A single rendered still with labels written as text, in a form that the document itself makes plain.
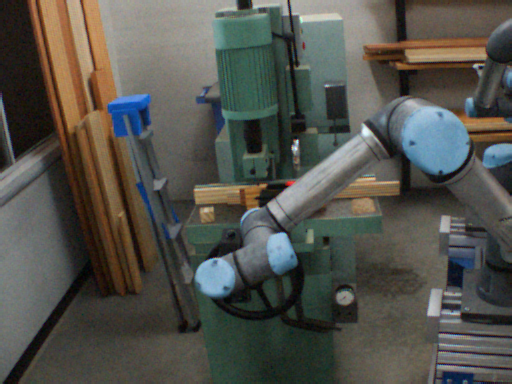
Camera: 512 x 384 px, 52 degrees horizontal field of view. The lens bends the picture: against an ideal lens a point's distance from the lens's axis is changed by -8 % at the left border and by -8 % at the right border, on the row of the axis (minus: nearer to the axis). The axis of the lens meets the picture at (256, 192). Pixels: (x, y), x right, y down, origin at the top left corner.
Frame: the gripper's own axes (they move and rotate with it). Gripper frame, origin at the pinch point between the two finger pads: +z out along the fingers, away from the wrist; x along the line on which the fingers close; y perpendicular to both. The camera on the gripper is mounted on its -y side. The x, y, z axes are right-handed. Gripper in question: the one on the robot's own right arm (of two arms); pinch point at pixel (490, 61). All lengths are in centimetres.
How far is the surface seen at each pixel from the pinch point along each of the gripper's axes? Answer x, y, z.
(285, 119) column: -84, 0, -36
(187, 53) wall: -165, -14, 175
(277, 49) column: -81, -25, -36
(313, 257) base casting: -81, 36, -70
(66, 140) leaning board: -206, 3, 38
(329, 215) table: -74, 24, -68
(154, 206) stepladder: -154, 35, 1
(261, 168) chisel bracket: -92, 8, -59
